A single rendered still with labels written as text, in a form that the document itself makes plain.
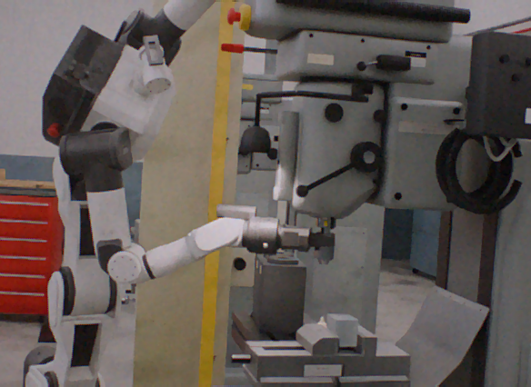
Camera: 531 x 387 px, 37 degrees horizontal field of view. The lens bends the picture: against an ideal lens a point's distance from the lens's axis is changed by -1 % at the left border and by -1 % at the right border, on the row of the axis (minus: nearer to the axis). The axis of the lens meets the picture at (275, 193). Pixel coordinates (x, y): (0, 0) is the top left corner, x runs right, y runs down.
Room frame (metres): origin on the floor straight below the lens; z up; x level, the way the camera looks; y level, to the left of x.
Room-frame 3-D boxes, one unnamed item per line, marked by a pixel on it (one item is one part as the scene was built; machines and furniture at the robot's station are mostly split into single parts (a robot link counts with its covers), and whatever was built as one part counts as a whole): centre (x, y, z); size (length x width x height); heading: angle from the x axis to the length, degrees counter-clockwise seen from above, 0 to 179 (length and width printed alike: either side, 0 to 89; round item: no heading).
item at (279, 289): (2.25, -0.03, 1.06); 0.22 x 0.12 x 0.20; 7
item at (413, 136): (1.95, -0.32, 1.47); 0.24 x 0.19 x 0.26; 13
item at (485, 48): (1.65, -0.49, 1.62); 0.20 x 0.09 x 0.21; 103
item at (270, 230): (1.91, -0.03, 1.25); 0.13 x 0.12 x 0.10; 174
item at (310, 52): (1.91, -0.17, 1.68); 0.34 x 0.24 x 0.10; 103
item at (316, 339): (1.72, -0.11, 1.05); 0.12 x 0.06 x 0.04; 15
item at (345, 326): (1.74, -0.17, 1.07); 0.06 x 0.05 x 0.06; 15
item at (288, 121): (1.88, -0.02, 1.45); 0.04 x 0.04 x 0.21; 13
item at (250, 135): (1.83, 0.05, 1.48); 0.07 x 0.07 x 0.06
